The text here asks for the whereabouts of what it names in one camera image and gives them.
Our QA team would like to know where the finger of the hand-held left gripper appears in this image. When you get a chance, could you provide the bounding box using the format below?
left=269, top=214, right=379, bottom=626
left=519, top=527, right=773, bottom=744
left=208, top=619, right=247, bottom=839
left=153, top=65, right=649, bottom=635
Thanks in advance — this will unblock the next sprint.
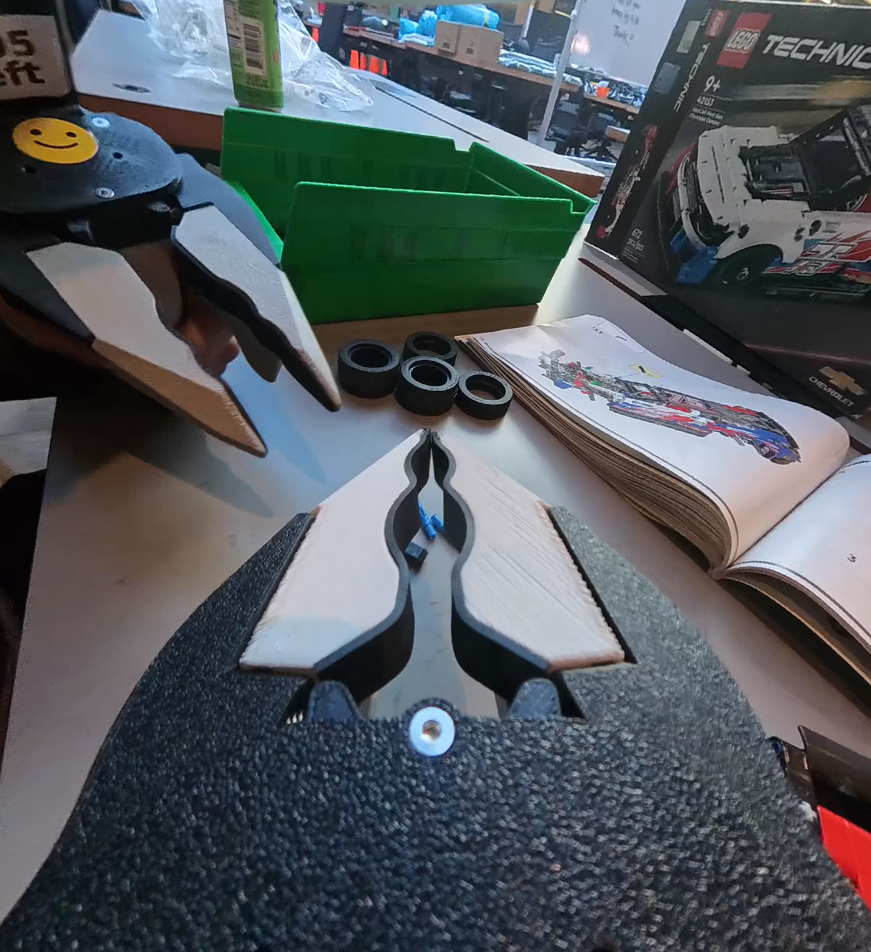
left=171, top=204, right=343, bottom=413
left=28, top=241, right=268, bottom=458

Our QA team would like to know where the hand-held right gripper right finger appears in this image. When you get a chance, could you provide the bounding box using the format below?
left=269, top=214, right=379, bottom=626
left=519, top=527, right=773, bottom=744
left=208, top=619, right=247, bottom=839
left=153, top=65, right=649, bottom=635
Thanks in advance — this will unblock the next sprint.
left=434, top=431, right=627, bottom=700

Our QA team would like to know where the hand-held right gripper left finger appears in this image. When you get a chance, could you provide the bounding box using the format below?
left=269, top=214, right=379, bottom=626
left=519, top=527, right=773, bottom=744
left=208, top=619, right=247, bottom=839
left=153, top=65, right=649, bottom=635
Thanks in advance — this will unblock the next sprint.
left=239, top=429, right=432, bottom=700

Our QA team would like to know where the green plastic bin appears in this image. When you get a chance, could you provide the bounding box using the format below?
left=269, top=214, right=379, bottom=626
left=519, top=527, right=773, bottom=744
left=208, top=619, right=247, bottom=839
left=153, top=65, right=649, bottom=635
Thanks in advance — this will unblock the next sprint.
left=220, top=106, right=597, bottom=326

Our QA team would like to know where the toy brick race car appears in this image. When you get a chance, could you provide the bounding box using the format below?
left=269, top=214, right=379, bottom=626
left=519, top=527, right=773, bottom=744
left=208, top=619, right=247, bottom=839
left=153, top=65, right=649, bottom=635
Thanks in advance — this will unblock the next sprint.
left=770, top=725, right=871, bottom=949

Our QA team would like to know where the grey desk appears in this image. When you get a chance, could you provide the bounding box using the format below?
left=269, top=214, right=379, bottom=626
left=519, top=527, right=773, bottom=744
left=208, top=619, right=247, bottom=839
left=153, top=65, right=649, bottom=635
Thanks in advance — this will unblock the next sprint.
left=0, top=245, right=871, bottom=949

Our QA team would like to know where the person's left hand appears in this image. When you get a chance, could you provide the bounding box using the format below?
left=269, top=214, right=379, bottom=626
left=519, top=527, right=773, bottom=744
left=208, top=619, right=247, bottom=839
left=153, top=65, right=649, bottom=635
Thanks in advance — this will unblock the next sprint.
left=159, top=286, right=243, bottom=377

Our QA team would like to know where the wood edged grey table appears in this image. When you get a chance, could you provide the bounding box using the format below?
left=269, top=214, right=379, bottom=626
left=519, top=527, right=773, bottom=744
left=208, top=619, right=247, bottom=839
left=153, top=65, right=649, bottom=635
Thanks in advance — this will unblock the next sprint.
left=71, top=10, right=606, bottom=199

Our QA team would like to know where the black toy wheel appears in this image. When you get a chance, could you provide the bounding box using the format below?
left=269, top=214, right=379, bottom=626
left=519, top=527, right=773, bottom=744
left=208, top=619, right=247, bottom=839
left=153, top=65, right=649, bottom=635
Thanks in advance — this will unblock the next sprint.
left=403, top=331, right=461, bottom=367
left=455, top=370, right=515, bottom=422
left=394, top=356, right=459, bottom=417
left=337, top=339, right=401, bottom=400

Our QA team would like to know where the open instruction booklet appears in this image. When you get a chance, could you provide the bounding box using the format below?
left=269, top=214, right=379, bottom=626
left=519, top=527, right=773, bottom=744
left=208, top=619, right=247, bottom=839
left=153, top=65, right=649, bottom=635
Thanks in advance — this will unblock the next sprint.
left=455, top=314, right=871, bottom=735

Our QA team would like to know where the clear plastic bag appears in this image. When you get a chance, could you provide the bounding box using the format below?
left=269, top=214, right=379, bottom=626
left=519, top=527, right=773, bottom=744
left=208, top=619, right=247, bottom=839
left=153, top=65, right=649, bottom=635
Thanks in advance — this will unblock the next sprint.
left=138, top=0, right=375, bottom=114

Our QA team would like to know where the green drink can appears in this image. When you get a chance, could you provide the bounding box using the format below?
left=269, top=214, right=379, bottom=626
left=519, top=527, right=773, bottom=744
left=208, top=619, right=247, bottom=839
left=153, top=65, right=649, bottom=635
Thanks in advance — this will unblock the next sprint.
left=223, top=0, right=286, bottom=111

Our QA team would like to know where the cardboard box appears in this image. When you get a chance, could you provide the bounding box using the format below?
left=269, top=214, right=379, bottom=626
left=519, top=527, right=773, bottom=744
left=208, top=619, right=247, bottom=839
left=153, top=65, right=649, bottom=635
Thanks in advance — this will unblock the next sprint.
left=433, top=20, right=505, bottom=68

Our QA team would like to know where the whiteboard on stand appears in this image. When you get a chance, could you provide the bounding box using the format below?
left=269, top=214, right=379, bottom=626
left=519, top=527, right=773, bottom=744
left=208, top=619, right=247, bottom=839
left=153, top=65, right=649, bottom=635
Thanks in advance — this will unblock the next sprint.
left=539, top=0, right=691, bottom=142

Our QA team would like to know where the race car set box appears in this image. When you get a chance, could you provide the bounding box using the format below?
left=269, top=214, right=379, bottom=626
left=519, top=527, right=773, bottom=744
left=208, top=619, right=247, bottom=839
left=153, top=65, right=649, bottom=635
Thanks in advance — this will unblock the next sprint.
left=582, top=0, right=871, bottom=417

